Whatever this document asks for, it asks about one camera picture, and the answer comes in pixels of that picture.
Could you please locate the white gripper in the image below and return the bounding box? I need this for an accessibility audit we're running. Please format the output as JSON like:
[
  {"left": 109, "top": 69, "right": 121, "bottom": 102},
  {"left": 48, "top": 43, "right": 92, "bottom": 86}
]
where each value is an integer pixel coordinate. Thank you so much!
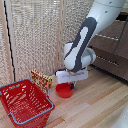
[{"left": 55, "top": 67, "right": 90, "bottom": 91}]

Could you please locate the orange-red bowl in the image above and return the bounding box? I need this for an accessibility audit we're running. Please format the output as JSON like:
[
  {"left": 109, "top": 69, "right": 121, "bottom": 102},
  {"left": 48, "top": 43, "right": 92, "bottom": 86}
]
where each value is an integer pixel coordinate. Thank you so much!
[{"left": 55, "top": 82, "right": 75, "bottom": 99}]

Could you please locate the brown drawer cabinet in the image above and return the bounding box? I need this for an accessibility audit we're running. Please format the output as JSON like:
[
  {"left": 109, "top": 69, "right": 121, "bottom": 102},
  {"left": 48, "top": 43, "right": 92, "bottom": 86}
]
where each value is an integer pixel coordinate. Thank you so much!
[{"left": 87, "top": 19, "right": 128, "bottom": 82}]

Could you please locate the colourful patterned box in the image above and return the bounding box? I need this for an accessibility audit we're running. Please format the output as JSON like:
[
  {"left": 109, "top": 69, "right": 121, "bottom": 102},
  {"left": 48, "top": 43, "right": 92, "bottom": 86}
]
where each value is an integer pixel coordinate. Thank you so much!
[{"left": 30, "top": 69, "right": 54, "bottom": 96}]

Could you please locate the red shopping basket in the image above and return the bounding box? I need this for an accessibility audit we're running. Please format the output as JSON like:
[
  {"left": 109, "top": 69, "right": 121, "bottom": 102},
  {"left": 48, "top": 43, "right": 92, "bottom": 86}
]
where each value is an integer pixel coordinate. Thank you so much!
[{"left": 0, "top": 78, "right": 56, "bottom": 128}]

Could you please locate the woven folding screen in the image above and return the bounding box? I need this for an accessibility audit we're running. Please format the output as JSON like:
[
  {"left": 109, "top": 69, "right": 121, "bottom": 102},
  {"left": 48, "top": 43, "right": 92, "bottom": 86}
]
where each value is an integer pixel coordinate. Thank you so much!
[{"left": 0, "top": 0, "right": 98, "bottom": 88}]

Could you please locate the short silver drawer handle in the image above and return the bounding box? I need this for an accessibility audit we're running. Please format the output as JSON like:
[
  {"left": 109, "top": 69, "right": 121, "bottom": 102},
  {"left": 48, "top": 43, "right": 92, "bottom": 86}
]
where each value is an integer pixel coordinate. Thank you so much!
[{"left": 98, "top": 55, "right": 120, "bottom": 67}]

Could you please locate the long silver drawer handle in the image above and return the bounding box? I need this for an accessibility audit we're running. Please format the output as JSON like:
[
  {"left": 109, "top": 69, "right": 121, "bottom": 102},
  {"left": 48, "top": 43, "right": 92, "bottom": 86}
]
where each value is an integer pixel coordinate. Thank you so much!
[{"left": 98, "top": 33, "right": 120, "bottom": 42}]

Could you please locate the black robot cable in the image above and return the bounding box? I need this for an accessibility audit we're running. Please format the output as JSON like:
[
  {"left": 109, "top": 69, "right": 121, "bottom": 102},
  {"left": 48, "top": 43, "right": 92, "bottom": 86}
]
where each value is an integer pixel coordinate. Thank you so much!
[{"left": 112, "top": 23, "right": 128, "bottom": 56}]

